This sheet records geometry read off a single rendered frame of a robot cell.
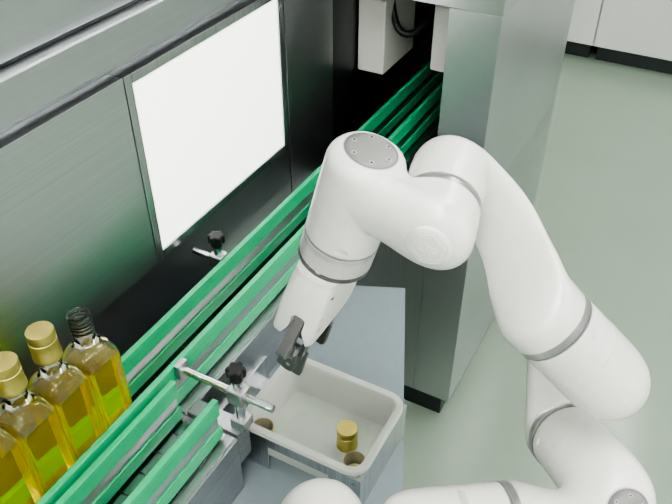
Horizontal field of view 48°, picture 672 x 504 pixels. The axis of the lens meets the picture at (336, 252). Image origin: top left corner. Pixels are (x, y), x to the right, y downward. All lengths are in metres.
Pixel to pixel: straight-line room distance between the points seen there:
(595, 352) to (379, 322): 0.81
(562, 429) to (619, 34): 3.73
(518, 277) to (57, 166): 0.63
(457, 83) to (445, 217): 1.02
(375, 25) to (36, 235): 1.01
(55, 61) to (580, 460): 0.79
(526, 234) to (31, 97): 0.63
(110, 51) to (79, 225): 0.25
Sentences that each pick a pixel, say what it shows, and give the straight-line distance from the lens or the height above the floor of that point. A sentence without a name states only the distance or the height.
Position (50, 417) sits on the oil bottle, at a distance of 1.00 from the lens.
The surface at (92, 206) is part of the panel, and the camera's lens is 1.15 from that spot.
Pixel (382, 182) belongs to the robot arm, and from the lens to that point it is 0.64.
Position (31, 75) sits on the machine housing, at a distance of 1.03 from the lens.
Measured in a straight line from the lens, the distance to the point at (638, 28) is 4.45.
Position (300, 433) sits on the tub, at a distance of 1.29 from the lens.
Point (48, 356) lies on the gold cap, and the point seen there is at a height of 1.13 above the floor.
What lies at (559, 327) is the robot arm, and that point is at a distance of 0.72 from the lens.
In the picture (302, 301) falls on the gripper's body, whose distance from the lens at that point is 0.74.
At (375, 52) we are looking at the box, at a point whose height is 1.05.
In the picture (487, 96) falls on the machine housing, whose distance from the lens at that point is 1.63.
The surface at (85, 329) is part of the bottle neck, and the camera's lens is 1.00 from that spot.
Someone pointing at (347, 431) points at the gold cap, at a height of 0.81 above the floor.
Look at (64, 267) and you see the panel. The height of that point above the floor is 1.10.
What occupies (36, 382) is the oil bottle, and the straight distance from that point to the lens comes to 1.01.
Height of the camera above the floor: 1.79
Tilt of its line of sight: 39 degrees down
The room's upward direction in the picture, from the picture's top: straight up
